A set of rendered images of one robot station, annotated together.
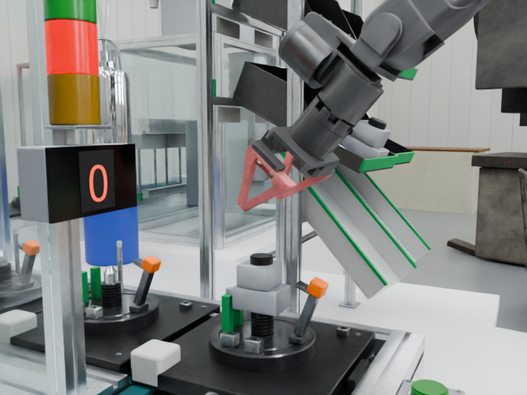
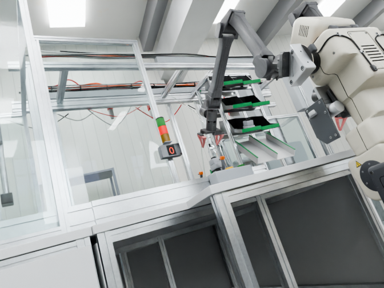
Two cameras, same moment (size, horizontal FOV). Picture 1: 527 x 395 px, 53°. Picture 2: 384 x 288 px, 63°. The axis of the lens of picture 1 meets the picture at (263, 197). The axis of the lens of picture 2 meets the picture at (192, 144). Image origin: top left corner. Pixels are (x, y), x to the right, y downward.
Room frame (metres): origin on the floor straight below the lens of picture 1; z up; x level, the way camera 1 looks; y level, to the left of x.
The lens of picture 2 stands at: (-0.82, -0.82, 0.71)
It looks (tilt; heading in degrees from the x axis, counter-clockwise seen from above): 16 degrees up; 32
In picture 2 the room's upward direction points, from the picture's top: 18 degrees counter-clockwise
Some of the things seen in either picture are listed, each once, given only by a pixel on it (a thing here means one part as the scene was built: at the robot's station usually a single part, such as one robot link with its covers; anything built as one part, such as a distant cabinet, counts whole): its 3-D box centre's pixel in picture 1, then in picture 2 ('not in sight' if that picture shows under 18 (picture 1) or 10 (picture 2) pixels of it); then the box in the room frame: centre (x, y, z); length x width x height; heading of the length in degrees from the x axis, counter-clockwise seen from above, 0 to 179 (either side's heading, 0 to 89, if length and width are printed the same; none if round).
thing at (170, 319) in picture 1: (110, 290); not in sight; (0.78, 0.23, 1.01); 0.24 x 0.24 x 0.13; 64
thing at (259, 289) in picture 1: (254, 280); (214, 163); (0.67, 0.01, 1.06); 0.08 x 0.04 x 0.07; 63
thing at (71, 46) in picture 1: (72, 49); (163, 131); (0.55, 0.19, 1.33); 0.05 x 0.05 x 0.05
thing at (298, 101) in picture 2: not in sight; (315, 122); (2.46, -0.25, 1.42); 0.30 x 0.09 x 1.13; 154
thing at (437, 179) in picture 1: (398, 175); not in sight; (8.57, -2.19, 0.46); 2.58 x 0.83 x 0.92; 56
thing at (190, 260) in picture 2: not in sight; (235, 258); (1.93, 0.84, 0.43); 2.20 x 0.38 x 0.86; 154
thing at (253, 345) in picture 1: (254, 344); not in sight; (0.61, 0.01, 1.00); 0.02 x 0.01 x 0.02; 64
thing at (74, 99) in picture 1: (74, 100); (165, 139); (0.55, 0.19, 1.28); 0.05 x 0.05 x 0.05
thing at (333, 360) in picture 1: (262, 354); not in sight; (0.66, 0.00, 0.96); 0.24 x 0.24 x 0.02; 64
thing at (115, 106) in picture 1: (106, 105); (218, 156); (1.56, 0.45, 1.32); 0.14 x 0.14 x 0.38
